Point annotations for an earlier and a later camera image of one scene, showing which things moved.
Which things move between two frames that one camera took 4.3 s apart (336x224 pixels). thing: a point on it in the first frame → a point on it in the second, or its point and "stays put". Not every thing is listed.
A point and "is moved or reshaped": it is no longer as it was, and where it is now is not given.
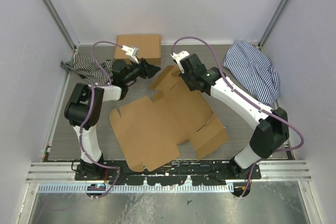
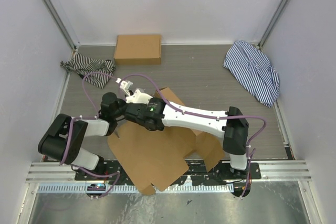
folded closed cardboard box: [149, 45] stays put
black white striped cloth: [86, 68] stays put
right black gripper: [183, 76] → [146, 104]
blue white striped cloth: [250, 64] stays put
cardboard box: [150, 130] is moved or reshaped
